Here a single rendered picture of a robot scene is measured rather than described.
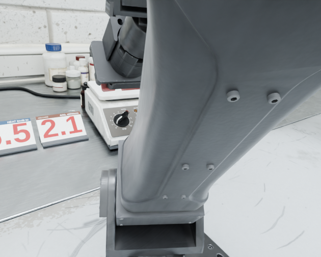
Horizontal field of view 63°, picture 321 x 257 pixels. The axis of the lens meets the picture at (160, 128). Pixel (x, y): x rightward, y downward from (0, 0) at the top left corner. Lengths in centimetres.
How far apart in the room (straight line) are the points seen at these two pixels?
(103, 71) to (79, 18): 69
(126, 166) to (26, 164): 35
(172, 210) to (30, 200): 27
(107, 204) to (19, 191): 25
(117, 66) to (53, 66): 54
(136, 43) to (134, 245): 22
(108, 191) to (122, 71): 20
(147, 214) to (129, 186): 4
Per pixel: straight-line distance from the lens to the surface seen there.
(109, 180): 22
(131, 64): 36
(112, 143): 51
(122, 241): 24
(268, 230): 42
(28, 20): 101
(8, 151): 55
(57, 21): 104
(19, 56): 98
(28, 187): 46
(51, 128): 58
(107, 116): 54
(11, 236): 39
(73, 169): 48
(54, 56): 90
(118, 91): 59
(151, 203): 17
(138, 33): 31
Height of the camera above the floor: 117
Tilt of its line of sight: 25 degrees down
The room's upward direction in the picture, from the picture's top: 5 degrees clockwise
